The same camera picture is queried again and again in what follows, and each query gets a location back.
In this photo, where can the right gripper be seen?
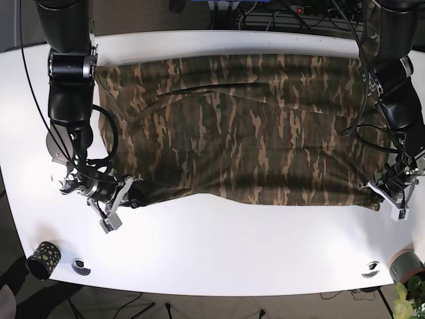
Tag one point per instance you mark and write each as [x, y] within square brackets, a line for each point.
[104, 197]

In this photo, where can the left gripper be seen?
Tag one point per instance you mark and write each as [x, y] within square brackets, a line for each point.
[395, 188]

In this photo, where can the camouflage T-shirt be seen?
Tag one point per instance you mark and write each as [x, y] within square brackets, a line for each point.
[253, 128]

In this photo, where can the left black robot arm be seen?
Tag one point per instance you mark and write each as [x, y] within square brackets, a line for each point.
[389, 28]

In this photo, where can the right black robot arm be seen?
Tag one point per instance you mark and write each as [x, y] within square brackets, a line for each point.
[72, 64]

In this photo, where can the grey plant pot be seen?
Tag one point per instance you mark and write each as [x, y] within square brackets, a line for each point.
[404, 265]

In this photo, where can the right metal table grommet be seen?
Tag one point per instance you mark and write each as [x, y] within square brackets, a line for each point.
[371, 269]

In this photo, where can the metal table grommet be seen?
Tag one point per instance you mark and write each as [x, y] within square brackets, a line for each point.
[371, 269]
[80, 267]

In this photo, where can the left metal table grommet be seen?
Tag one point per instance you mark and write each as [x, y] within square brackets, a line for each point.
[80, 267]

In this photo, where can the black floral cup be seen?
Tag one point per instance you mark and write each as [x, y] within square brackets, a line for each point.
[44, 260]

